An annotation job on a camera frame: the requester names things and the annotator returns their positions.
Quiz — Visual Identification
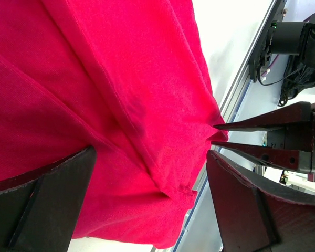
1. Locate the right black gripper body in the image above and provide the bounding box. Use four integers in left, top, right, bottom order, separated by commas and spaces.
267, 102, 315, 174

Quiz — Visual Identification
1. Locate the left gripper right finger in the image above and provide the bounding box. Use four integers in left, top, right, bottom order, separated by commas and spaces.
206, 150, 315, 251

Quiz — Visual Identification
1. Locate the red t shirt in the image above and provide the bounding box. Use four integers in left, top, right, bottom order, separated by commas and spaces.
0, 1, 227, 249

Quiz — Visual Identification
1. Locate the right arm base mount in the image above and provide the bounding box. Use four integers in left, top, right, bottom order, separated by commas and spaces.
248, 0, 287, 82

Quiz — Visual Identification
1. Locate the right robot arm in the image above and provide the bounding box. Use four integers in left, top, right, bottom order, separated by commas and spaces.
213, 14, 315, 174

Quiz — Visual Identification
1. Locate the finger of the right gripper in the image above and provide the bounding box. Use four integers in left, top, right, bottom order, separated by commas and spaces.
212, 141, 300, 171
214, 102, 312, 132

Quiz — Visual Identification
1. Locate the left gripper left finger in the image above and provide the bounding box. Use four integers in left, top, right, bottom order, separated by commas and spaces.
0, 146, 97, 251

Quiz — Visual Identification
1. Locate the black cable bundle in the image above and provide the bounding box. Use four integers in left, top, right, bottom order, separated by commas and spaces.
257, 56, 315, 107

